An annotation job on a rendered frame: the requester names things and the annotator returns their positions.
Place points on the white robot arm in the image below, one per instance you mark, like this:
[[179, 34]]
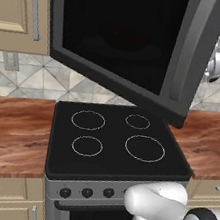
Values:
[[160, 205]]

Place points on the grey microwave door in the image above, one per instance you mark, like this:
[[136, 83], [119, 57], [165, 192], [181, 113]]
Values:
[[121, 33]]

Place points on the black hob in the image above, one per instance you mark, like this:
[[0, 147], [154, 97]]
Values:
[[106, 162]]

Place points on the black oven knob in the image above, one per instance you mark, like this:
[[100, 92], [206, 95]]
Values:
[[87, 192], [108, 192], [65, 193]]

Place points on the black oven door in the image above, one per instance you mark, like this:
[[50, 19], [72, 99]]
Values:
[[97, 219]]

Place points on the grey wall socket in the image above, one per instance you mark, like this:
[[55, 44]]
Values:
[[11, 61]]

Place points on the beige wall cupboard door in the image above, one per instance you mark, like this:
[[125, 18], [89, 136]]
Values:
[[14, 5]]

